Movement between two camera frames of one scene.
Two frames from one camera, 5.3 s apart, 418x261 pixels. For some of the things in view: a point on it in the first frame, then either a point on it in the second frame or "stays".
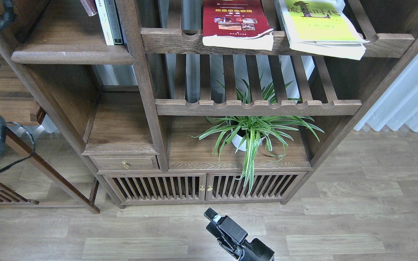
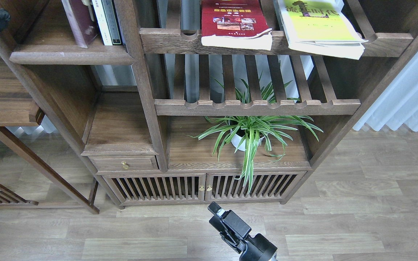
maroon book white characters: (90, 6) → (84, 29)
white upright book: (104, 22) stays
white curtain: (414, 100) stays
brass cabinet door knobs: (202, 188) stays
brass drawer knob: (125, 165) stays
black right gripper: (256, 250) → (259, 248)
